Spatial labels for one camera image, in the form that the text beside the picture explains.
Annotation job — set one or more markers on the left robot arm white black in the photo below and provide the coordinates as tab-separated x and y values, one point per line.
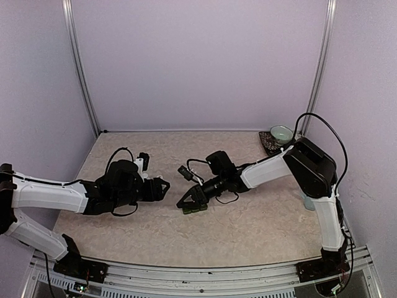
124	182

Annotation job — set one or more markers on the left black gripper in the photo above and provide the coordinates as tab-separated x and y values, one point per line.
158	195

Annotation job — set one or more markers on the black patterned tray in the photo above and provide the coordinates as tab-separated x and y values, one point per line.
270	147

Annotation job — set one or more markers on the front aluminium rail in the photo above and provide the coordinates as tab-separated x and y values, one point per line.
270	280

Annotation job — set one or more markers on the aluminium frame post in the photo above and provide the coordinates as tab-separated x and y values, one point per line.
78	65
323	53

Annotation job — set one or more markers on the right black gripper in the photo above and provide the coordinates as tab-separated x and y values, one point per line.
197	195

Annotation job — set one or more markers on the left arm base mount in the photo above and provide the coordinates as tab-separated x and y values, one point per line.
81	268

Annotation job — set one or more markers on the right aluminium frame post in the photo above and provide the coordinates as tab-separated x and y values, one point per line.
323	53

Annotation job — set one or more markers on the light blue mug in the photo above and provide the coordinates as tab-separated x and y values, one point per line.
308	204

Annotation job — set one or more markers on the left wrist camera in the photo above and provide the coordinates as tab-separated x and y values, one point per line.
144	159

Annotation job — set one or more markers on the pale green bowl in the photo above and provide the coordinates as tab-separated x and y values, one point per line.
281	134

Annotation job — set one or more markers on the green pill organizer box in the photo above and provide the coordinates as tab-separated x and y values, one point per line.
190	209

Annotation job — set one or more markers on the left aluminium frame post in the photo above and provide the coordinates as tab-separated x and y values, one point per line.
78	65

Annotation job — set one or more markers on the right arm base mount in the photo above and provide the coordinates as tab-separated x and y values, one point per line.
318	269

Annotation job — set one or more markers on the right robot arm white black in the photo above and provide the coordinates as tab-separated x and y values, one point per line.
315	173

